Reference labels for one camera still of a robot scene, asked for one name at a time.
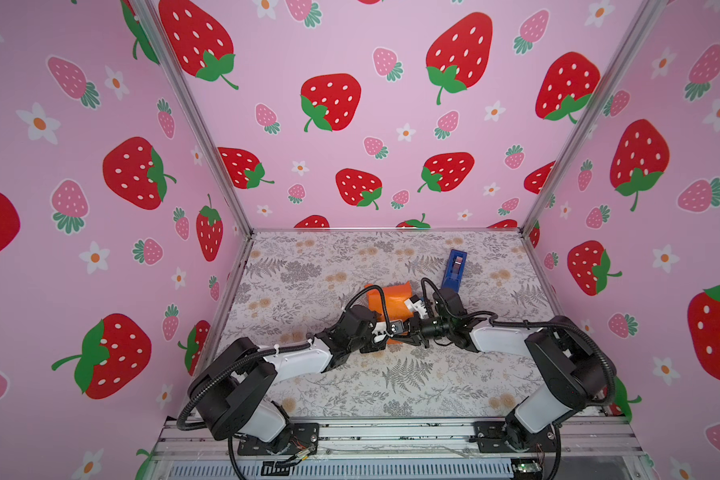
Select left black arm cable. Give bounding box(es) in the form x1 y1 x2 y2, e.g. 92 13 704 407
176 284 394 480

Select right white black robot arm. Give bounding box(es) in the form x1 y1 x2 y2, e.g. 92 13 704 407
379 288 616 451

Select left aluminium corner post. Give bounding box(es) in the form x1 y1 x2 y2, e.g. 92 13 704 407
133 0 254 238

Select aluminium corner post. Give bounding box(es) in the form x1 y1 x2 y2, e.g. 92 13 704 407
133 0 254 238
519 0 666 240

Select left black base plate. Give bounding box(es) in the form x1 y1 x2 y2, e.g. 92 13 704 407
236 422 320 456

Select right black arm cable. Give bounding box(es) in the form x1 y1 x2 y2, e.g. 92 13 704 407
419 277 618 409

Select aluminium front frame rail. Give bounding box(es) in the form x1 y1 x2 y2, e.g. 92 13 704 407
140 417 659 479

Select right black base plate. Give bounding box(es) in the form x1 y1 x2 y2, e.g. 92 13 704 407
469 420 558 454

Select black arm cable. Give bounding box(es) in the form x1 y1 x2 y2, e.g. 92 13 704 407
419 277 618 409
176 284 394 480

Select blue tape dispenser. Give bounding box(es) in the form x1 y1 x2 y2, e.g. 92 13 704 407
441 249 467 292

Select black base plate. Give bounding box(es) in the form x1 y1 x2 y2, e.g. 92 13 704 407
469 420 558 454
236 422 320 456

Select right aluminium corner post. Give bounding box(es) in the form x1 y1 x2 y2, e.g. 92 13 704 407
519 0 666 240

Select orange yellow wrapping paper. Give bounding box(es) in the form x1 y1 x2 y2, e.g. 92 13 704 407
365 282 414 350

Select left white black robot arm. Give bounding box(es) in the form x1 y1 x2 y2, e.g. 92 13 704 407
177 305 387 450

